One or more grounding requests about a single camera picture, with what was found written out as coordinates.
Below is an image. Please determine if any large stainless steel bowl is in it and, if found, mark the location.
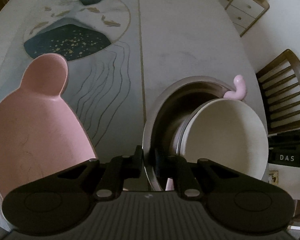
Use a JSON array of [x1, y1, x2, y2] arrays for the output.
[[142, 76, 233, 191]]

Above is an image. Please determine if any wooden chair right side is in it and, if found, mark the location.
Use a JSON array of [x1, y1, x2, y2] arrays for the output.
[[256, 49, 300, 135]]

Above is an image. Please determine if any white drawer cabinet wooden top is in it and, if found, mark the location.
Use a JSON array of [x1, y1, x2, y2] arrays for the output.
[[219, 0, 270, 37]]

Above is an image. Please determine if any cream ceramic bowl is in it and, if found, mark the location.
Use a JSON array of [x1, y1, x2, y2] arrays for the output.
[[175, 99, 268, 179]]

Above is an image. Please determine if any pink bear-shaped plate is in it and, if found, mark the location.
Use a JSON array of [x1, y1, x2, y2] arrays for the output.
[[0, 53, 97, 197]]

